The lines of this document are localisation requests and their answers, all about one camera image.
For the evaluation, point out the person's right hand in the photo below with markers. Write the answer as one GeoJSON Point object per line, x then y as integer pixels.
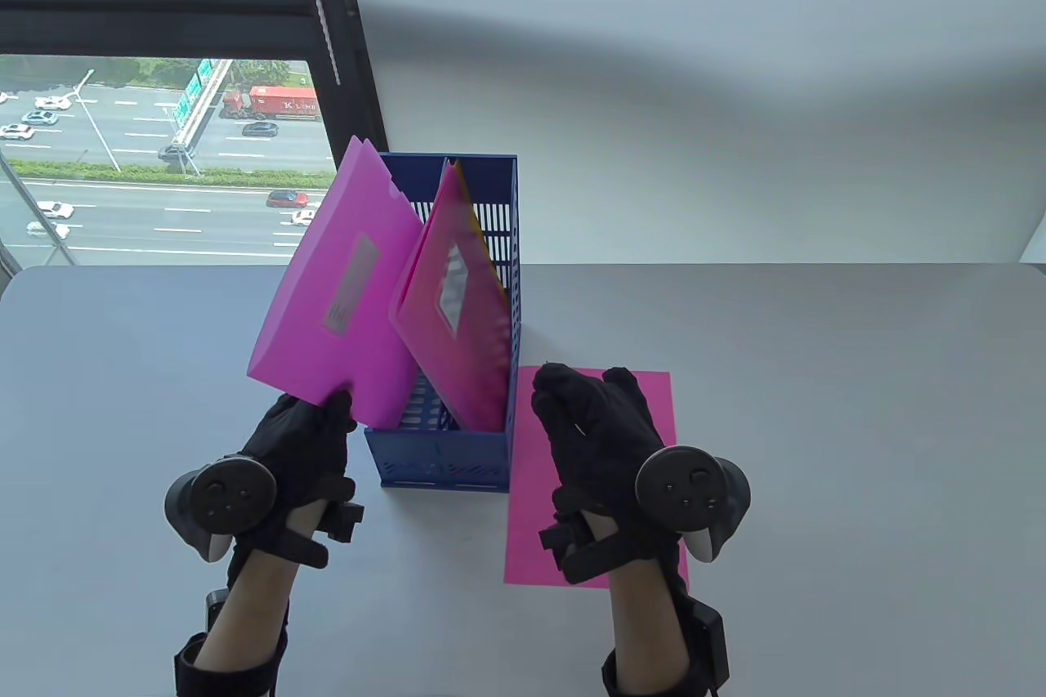
{"type": "Point", "coordinates": [596, 444]}

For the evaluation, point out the person's left hand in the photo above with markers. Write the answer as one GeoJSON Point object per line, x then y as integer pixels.
{"type": "Point", "coordinates": [310, 444]}

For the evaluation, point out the pink cardstock sheet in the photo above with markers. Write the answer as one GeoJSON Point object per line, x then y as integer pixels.
{"type": "Point", "coordinates": [523, 484]}

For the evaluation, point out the pink L-shaped folder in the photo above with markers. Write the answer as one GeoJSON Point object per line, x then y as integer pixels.
{"type": "Point", "coordinates": [294, 358]}
{"type": "Point", "coordinates": [433, 346]}

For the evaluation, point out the person's right forearm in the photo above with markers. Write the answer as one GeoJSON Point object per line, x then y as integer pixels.
{"type": "Point", "coordinates": [645, 623]}

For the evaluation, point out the black forearm battery box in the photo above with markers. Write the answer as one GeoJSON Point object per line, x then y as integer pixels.
{"type": "Point", "coordinates": [711, 648]}

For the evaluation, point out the small black forearm box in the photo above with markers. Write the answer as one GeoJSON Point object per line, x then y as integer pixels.
{"type": "Point", "coordinates": [216, 607]}

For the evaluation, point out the person's left forearm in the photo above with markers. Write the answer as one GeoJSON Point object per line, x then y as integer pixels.
{"type": "Point", "coordinates": [253, 599]}

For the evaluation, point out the grey white hand controller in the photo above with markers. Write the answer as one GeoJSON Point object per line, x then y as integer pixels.
{"type": "Point", "coordinates": [686, 489]}
{"type": "Point", "coordinates": [225, 497]}

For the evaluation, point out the blue plastic file holder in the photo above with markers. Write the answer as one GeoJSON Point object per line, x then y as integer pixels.
{"type": "Point", "coordinates": [441, 468]}

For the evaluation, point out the grey diagonal window bar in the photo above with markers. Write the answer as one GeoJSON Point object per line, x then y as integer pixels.
{"type": "Point", "coordinates": [33, 207]}

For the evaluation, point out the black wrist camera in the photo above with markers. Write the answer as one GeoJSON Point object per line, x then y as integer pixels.
{"type": "Point", "coordinates": [343, 521]}
{"type": "Point", "coordinates": [560, 538]}

